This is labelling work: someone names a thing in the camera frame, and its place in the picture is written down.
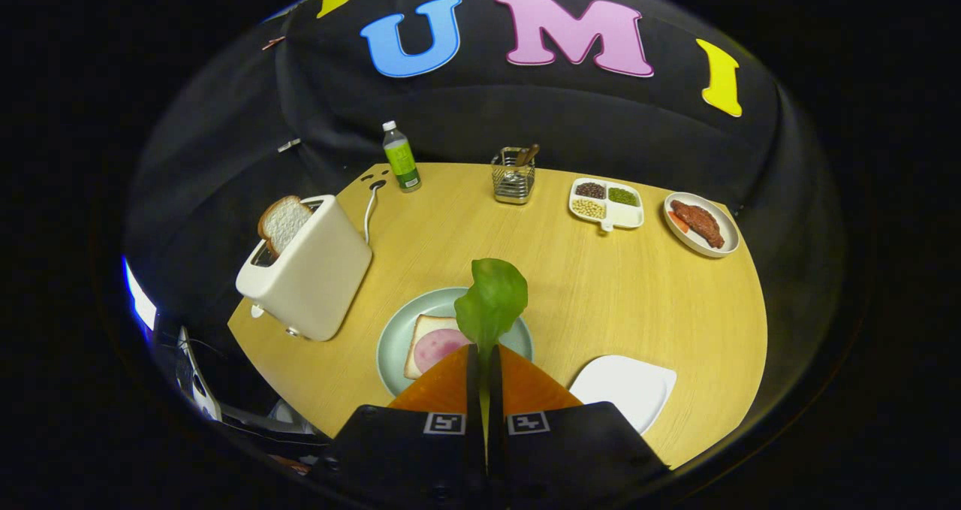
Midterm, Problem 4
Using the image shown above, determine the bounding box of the white square plate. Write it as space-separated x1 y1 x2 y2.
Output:
569 355 678 436

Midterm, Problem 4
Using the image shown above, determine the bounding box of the white toaster cable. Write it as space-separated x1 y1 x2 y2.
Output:
363 183 385 244

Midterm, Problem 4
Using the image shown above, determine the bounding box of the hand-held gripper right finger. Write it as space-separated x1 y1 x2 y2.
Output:
487 343 670 507

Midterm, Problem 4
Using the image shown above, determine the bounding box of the black backdrop cloth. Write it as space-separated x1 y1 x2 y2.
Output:
124 0 849 391

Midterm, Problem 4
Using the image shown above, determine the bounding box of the bread slice under ham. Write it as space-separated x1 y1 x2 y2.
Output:
404 315 474 380

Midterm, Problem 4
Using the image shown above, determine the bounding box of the green lettuce leaf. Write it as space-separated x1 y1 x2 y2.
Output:
454 258 529 462

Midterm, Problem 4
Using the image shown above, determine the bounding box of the round white meat plate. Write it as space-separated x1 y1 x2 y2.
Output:
664 192 741 259

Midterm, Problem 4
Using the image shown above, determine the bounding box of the pale green round plate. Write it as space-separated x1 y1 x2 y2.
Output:
376 287 535 398

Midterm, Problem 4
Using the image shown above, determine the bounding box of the lit monitor screen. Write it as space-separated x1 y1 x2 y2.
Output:
122 256 158 332

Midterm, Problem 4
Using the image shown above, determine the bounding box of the white toaster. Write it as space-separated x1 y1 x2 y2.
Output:
236 195 374 343

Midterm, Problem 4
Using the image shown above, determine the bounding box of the plain bread slice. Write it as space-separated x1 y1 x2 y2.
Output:
258 195 315 257

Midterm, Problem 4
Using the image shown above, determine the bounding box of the white divided bean dish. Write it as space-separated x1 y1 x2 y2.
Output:
568 177 645 234

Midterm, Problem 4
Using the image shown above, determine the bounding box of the metal wire utensil holder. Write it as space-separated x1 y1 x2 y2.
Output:
491 146 537 206

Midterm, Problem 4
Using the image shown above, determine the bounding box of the grey laptop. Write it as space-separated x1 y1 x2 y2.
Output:
176 326 331 451

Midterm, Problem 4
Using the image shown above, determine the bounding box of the brown meat piece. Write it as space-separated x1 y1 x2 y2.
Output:
670 199 726 250

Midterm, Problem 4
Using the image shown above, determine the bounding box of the green label drink bottle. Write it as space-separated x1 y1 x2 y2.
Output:
381 120 423 194

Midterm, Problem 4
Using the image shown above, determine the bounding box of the pink ham slice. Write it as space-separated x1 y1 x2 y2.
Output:
414 328 474 374

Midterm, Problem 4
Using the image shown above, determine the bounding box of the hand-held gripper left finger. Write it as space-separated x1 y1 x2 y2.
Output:
315 343 485 510

